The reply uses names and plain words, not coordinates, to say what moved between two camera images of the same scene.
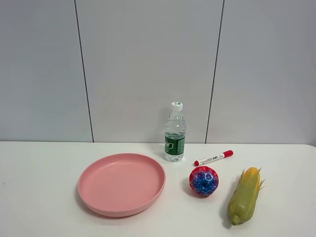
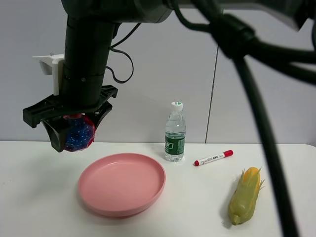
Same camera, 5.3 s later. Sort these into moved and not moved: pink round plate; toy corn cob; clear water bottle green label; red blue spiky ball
Moved: red blue spiky ball
Not moved: pink round plate; clear water bottle green label; toy corn cob
